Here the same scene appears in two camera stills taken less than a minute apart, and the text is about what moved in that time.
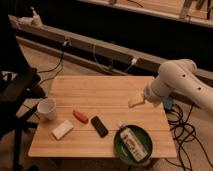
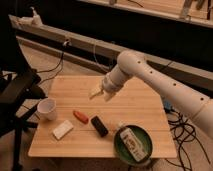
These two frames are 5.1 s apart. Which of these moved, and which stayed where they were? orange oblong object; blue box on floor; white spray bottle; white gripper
Moved: white gripper
Stayed: white spray bottle; blue box on floor; orange oblong object
